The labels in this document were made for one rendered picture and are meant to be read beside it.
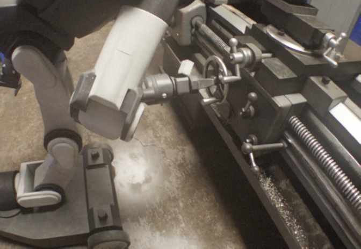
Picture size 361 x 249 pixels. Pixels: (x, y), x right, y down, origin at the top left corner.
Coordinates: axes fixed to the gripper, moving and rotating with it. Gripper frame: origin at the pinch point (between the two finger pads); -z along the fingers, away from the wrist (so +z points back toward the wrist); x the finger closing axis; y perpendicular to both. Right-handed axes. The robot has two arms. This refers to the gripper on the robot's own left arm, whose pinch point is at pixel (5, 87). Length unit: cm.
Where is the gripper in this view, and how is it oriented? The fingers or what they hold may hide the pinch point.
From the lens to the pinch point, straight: 116.4
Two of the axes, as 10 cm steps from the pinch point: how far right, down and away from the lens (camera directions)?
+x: 6.2, 1.1, 7.8
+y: -4.5, -7.6, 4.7
